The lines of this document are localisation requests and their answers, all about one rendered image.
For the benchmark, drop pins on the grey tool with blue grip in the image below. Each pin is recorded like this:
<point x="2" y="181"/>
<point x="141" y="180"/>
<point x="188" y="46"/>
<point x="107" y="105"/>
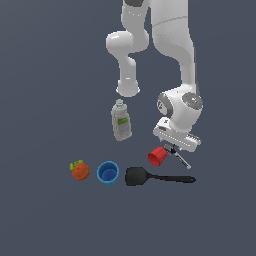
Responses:
<point x="183" y="161"/>

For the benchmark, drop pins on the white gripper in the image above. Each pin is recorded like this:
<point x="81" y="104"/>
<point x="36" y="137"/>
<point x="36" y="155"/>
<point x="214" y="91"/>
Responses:
<point x="176" y="136"/>

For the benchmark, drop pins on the blue cup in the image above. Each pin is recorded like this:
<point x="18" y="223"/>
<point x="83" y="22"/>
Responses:
<point x="108" y="173"/>

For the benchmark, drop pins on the red cup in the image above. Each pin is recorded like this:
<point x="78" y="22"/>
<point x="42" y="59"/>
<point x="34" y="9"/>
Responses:
<point x="157" y="156"/>

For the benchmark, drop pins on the clear bottle with green label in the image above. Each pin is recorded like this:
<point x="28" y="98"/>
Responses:
<point x="121" y="121"/>

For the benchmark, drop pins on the orange fruit with green leaves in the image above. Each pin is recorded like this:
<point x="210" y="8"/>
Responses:
<point x="80" y="171"/>

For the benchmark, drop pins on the black spatula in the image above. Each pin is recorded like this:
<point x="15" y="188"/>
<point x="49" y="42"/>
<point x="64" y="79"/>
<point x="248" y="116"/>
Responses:
<point x="136" y="176"/>

